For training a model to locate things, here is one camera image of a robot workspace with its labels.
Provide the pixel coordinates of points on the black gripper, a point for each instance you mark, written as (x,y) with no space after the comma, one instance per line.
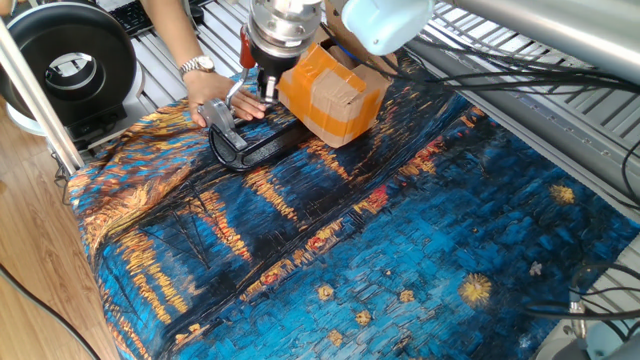
(272,62)

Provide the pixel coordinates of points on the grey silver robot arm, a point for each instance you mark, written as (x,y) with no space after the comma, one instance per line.
(550,25)

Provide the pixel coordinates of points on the person forearm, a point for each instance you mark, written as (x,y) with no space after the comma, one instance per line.
(170,30)

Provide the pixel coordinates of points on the person hand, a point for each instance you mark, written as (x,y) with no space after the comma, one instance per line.
(210,92)

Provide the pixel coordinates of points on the taped cardboard box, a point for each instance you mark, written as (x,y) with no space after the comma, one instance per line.
(330,100)

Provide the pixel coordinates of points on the silver wristwatch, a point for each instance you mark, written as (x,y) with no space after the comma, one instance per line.
(197,64)

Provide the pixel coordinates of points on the starry night painted cloth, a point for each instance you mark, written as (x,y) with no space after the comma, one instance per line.
(400,250)

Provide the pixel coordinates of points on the aluminium frame post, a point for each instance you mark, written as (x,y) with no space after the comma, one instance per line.
(40,102)

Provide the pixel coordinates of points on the grey aluminium table rail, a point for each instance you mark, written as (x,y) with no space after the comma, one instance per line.
(550,135)

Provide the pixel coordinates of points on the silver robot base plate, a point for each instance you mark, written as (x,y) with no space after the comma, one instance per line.
(555,347)

